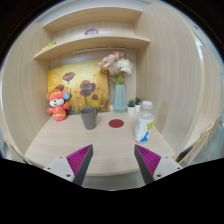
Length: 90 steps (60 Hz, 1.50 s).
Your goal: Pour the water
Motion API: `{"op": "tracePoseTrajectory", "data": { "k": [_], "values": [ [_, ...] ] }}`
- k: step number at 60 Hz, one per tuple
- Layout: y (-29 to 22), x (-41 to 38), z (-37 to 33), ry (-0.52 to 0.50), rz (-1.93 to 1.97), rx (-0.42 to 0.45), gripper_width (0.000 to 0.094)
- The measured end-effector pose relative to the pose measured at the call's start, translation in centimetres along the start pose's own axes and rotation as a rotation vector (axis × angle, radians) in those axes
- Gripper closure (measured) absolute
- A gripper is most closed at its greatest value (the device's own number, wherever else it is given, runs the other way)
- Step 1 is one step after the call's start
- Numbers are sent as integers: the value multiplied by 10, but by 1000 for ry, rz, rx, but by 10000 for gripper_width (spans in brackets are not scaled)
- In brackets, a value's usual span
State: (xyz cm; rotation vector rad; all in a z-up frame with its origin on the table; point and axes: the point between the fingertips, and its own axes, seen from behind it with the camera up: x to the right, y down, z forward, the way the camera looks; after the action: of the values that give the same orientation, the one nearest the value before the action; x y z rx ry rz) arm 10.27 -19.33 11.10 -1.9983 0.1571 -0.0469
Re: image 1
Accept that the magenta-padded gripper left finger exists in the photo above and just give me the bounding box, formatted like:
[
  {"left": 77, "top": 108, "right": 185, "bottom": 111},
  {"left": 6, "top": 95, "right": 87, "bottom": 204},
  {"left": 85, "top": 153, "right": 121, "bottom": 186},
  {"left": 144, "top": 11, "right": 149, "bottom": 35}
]
[{"left": 43, "top": 143, "right": 94, "bottom": 187}]

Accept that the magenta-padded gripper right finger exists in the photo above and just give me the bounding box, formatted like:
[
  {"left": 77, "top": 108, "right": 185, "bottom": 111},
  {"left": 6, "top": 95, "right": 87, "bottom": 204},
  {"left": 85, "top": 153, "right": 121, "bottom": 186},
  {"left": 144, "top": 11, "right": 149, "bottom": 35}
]
[{"left": 133, "top": 144, "right": 184, "bottom": 185}]

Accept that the clear plastic water bottle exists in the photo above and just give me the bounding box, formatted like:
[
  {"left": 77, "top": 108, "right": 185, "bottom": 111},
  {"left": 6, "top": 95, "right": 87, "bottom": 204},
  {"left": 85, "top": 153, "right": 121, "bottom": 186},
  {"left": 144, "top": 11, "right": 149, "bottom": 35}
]
[{"left": 134, "top": 100, "right": 155, "bottom": 144}]

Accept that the grey mug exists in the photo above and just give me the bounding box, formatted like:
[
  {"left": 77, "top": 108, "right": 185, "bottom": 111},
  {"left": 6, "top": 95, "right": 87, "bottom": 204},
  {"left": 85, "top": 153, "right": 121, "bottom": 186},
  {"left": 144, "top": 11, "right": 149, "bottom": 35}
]
[{"left": 79, "top": 106, "right": 99, "bottom": 131}]

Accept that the flat round red coaster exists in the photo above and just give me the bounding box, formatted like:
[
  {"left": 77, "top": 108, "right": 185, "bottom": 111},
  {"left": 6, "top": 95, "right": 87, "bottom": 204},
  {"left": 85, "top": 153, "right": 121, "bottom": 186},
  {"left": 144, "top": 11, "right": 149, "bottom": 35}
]
[{"left": 108, "top": 118, "right": 125, "bottom": 129}]

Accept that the small succulent in white pot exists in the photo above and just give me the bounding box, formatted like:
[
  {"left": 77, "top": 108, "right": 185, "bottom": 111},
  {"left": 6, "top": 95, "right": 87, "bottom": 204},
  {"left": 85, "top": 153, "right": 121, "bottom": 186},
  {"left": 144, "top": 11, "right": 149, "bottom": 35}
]
[
  {"left": 134, "top": 96, "right": 142, "bottom": 113},
  {"left": 126, "top": 99, "right": 137, "bottom": 116}
]

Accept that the red plush toy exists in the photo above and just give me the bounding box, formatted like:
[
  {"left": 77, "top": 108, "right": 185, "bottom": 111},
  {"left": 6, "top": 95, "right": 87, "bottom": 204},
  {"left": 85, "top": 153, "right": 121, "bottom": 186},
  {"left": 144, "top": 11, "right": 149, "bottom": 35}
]
[{"left": 45, "top": 88, "right": 72, "bottom": 123}]

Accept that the teal faceted vase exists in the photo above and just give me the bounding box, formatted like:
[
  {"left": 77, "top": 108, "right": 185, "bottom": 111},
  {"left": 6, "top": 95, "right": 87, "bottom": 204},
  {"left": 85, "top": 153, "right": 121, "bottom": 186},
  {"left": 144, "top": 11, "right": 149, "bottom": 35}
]
[{"left": 113, "top": 83, "right": 128, "bottom": 114}]

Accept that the yellow poppy painting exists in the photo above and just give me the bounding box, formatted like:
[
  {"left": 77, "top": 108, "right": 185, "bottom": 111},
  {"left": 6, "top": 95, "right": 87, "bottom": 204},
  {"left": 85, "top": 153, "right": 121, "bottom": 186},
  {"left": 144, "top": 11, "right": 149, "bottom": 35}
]
[{"left": 47, "top": 59, "right": 111, "bottom": 115}]

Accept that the pink and white flower bouquet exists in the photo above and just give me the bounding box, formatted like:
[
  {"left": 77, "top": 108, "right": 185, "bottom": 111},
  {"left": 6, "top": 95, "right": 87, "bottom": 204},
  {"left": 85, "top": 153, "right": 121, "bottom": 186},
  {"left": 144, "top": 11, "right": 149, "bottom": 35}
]
[{"left": 97, "top": 50, "right": 134, "bottom": 86}]

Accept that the white light bar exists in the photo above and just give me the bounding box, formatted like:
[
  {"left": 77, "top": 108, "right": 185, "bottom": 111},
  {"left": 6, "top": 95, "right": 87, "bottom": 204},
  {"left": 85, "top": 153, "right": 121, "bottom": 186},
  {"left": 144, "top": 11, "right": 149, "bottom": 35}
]
[{"left": 72, "top": 46, "right": 127, "bottom": 55}]

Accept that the yellow object on shelf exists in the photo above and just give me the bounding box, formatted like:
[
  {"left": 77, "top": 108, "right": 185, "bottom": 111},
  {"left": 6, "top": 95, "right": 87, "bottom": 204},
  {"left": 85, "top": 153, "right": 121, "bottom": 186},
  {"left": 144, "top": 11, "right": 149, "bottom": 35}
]
[{"left": 40, "top": 41, "right": 57, "bottom": 52}]

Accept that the wooden shelf board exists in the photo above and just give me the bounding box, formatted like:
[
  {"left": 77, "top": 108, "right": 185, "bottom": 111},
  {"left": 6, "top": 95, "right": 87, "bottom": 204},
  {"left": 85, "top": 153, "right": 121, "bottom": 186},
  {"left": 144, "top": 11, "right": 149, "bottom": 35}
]
[
  {"left": 33, "top": 34, "right": 151, "bottom": 61},
  {"left": 43, "top": 7, "right": 144, "bottom": 33}
]

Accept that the round purple sticker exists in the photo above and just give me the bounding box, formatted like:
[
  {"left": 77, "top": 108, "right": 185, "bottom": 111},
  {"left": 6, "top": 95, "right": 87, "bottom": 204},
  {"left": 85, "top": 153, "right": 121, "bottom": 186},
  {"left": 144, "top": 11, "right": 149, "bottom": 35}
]
[{"left": 83, "top": 28, "right": 100, "bottom": 36}]

